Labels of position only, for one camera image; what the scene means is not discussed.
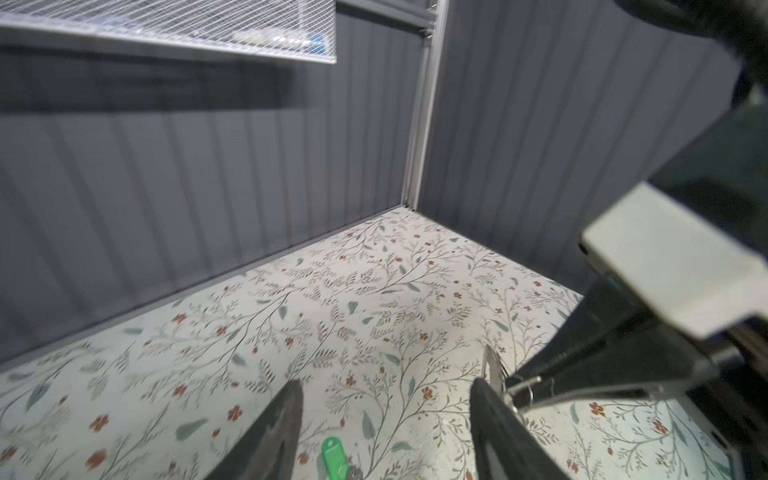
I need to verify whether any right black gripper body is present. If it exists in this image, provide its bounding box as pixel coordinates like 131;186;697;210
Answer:
686;323;767;479

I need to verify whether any white mesh wall basket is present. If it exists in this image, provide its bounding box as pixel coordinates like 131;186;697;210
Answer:
1;0;337;64

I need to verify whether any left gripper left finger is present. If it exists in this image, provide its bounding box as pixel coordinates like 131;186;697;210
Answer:
205;380;303;480

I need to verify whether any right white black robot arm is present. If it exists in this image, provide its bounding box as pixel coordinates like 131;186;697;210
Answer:
420;1;767;479

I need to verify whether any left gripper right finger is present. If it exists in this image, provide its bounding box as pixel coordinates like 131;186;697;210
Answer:
469;378;568;480

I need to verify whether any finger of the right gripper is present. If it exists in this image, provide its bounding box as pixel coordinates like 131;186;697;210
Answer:
507;326;744;411
513;273;659;384

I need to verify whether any green tag key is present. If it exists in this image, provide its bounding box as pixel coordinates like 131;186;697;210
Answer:
321;437;363;480

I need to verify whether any grey strap metal keyring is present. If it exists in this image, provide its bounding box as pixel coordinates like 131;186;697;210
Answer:
481;344;542;415

